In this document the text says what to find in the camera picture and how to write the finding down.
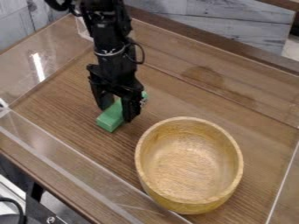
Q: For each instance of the brown wooden bowl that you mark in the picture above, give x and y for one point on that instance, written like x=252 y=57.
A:
x=188 y=164

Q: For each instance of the black metal table bracket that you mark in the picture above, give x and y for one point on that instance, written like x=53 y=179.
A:
x=37 y=214

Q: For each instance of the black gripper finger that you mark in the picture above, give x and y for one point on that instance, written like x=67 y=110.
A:
x=103 y=96
x=131 y=107

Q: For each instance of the clear acrylic tray wall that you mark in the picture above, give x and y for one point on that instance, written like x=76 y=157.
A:
x=80 y=182

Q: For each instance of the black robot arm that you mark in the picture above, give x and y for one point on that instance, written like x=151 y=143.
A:
x=105 y=19

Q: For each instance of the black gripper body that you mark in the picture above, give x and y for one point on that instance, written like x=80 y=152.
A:
x=115 y=71

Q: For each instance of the green rectangular block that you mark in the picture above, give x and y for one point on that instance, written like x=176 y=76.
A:
x=109 y=119

